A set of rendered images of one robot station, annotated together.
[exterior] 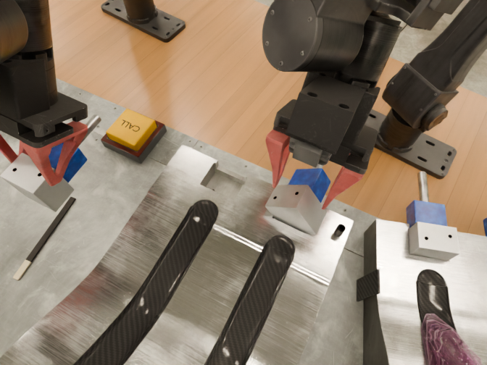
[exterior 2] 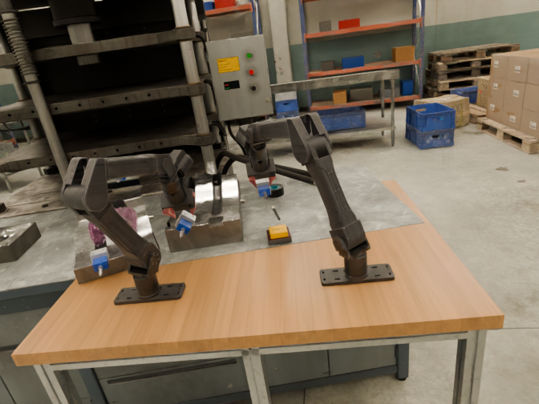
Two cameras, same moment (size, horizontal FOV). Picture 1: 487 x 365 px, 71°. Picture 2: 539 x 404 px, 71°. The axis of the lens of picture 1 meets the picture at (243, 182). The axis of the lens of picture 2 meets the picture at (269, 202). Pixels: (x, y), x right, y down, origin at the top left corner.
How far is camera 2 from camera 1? 1.43 m
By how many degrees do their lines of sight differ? 93
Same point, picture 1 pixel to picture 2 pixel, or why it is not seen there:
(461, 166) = (110, 301)
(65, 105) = (251, 171)
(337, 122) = not seen: hidden behind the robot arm
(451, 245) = not seen: hidden behind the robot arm
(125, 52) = (335, 257)
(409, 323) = (141, 231)
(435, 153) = (126, 295)
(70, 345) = (225, 186)
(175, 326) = (207, 201)
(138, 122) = (276, 231)
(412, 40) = not seen: outside the picture
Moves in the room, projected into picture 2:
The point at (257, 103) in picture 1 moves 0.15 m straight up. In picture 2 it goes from (236, 274) to (227, 231)
